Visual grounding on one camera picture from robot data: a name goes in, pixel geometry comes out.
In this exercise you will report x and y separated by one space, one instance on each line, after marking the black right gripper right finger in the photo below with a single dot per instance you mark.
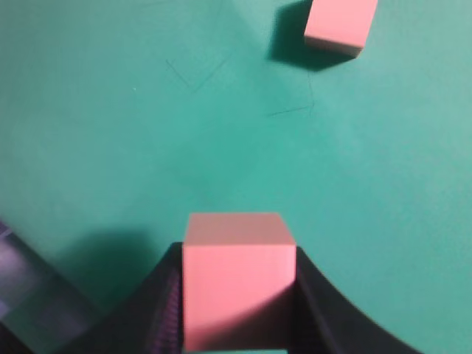
323 320

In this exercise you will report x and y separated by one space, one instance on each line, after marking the green cloth backdrop and cover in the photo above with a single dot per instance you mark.
120 118

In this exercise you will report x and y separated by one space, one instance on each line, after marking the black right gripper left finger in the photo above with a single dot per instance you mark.
150 320

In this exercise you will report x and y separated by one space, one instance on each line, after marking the pink cube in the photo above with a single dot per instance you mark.
340 26

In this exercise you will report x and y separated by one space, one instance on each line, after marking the pink cube edge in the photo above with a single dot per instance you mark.
238 273

